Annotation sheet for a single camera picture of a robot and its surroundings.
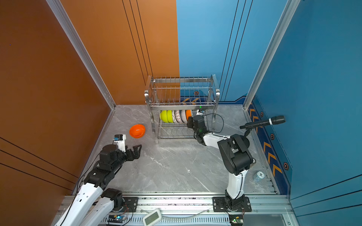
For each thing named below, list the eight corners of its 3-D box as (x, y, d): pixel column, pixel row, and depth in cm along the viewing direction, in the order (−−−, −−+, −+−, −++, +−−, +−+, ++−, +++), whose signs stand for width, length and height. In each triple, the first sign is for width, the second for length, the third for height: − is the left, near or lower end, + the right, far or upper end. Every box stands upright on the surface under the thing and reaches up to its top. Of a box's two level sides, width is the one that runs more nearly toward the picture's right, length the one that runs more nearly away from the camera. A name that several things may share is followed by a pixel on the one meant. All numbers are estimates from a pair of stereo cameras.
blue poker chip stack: (253, 182, 83) (258, 178, 77) (251, 175, 85) (256, 171, 79) (259, 182, 83) (265, 178, 77) (257, 175, 85) (263, 171, 79)
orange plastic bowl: (129, 140, 102) (127, 136, 98) (132, 128, 108) (130, 124, 104) (143, 140, 101) (141, 136, 97) (146, 128, 108) (144, 124, 104)
